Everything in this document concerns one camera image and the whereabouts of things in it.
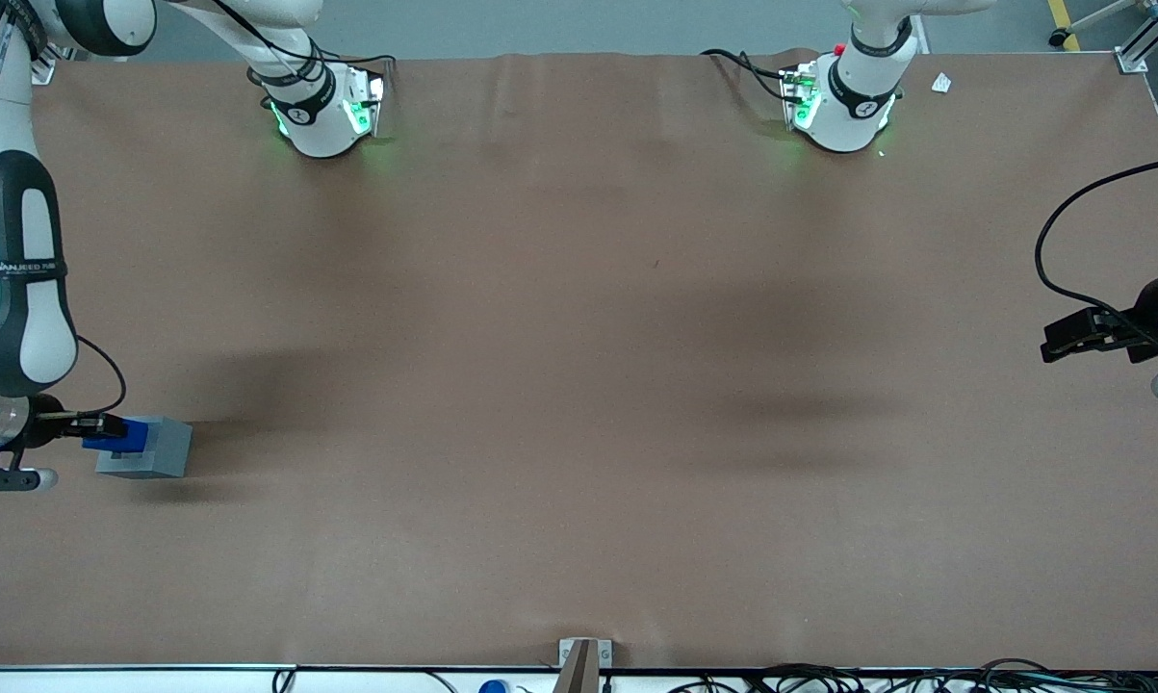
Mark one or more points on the blue round cap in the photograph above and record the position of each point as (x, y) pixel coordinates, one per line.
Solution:
(493, 687)

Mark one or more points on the wheeled stand leg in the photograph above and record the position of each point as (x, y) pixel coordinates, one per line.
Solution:
(1093, 17)

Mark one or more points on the white paper scrap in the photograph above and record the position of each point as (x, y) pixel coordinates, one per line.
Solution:
(941, 84)

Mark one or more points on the gray square base block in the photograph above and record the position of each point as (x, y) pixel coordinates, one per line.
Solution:
(165, 452)

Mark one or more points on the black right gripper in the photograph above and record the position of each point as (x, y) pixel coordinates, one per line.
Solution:
(47, 422)

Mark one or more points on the brown table cover sheet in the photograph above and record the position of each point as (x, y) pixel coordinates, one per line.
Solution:
(578, 404)

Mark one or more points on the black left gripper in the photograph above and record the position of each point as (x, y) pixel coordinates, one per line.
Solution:
(1152, 310)

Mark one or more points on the blue plastic part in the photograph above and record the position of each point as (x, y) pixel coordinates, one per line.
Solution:
(134, 438)

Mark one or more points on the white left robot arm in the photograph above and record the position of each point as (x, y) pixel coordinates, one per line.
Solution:
(853, 111)

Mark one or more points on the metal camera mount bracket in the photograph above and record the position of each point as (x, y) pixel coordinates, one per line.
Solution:
(583, 664)

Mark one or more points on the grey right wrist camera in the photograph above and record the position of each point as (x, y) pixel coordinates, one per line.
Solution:
(6, 478)

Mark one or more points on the aluminium frame post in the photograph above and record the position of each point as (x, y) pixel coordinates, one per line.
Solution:
(1151, 34)
(43, 67)

